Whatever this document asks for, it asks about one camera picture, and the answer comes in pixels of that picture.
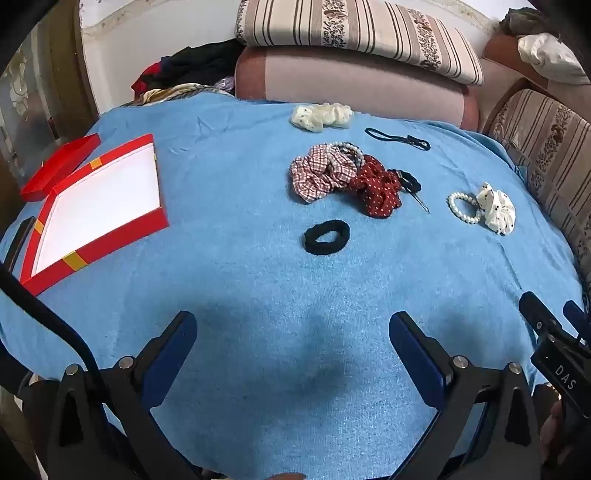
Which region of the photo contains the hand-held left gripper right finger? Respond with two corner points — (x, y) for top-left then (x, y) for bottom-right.
(389, 311), (544, 480)

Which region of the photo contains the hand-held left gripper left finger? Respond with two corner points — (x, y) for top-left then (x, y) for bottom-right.
(46, 311), (198, 480)

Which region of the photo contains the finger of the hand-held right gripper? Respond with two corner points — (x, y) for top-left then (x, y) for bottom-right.
(562, 300), (591, 344)
(518, 292), (563, 340)

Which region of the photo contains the white polka dot scrunchie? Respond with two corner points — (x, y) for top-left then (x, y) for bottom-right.
(475, 183), (515, 236)

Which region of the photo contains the thick black hair tie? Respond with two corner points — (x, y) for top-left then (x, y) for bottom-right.
(304, 220), (350, 256)

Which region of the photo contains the red gift box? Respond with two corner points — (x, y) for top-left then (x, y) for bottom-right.
(18, 134), (170, 297)

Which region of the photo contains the red polka dot scrunchie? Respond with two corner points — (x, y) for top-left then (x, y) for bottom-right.
(348, 154), (403, 219)

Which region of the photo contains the pink plaid scrunchie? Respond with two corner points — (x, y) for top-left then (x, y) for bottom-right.
(289, 144), (357, 204)

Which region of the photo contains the grey and white bead bracelet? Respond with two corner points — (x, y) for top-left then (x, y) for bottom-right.
(333, 142), (365, 168)

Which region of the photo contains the person's right hand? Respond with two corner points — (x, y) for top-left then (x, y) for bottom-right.
(539, 401), (566, 468)

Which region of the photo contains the blue blanket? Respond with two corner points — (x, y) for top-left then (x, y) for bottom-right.
(0, 92), (587, 480)

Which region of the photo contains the black metal hair clip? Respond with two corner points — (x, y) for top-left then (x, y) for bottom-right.
(390, 169), (431, 214)

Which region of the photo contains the black smartphone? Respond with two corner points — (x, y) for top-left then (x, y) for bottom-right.
(7, 216), (37, 274)

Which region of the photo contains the red box lid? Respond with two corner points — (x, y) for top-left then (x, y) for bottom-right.
(19, 133), (102, 202)

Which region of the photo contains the white cloth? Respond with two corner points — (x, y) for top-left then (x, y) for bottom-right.
(517, 33), (591, 86)

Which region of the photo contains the cream scrunchie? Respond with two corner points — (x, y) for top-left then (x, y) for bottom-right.
(290, 102), (354, 134)

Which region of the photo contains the brown cushion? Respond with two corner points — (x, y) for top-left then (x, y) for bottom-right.
(482, 34), (550, 90)

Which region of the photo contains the gold patterned cloth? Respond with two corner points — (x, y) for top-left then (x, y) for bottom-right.
(141, 85), (232, 105)

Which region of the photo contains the pile of dark clothes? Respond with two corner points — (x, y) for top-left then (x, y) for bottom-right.
(131, 39), (252, 95)

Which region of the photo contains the grey cloth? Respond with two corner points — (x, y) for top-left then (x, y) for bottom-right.
(501, 7), (552, 38)

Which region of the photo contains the wooden glass panel door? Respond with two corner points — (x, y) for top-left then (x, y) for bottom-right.
(0, 0), (101, 190)

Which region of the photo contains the striped floral pillow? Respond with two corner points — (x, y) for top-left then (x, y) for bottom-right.
(235, 0), (485, 86)

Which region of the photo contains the white pearl bracelet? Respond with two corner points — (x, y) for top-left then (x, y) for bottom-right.
(447, 191), (483, 225)

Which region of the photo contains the black cable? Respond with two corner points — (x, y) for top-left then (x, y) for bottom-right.
(0, 263), (102, 374)

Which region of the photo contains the thin black hair tie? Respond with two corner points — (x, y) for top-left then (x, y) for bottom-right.
(365, 127), (431, 151)

